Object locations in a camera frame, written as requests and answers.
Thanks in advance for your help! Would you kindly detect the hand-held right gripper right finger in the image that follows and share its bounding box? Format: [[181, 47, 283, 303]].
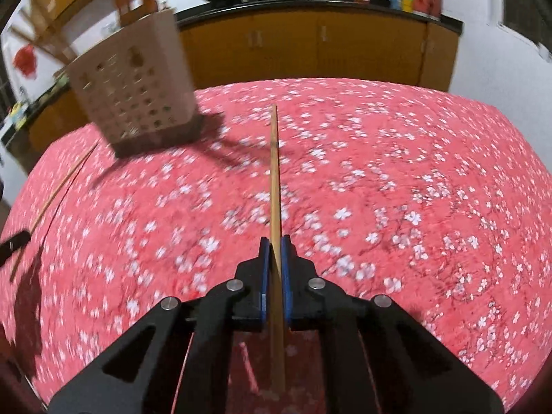
[[280, 235, 505, 414]]

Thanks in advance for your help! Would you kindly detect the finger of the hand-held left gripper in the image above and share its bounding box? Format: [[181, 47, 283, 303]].
[[0, 230, 32, 267]]

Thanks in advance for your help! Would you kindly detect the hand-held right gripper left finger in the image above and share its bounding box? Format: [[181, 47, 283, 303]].
[[47, 236, 273, 414]]

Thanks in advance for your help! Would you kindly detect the beige perforated utensil holder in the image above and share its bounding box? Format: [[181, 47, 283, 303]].
[[66, 10, 204, 159]]

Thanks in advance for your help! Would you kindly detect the red floral tablecloth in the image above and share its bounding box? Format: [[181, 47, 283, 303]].
[[0, 78, 552, 414]]

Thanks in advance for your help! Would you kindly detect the wooden kitchen cabinet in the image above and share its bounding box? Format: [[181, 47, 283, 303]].
[[0, 0, 465, 147], [26, 9, 460, 152]]

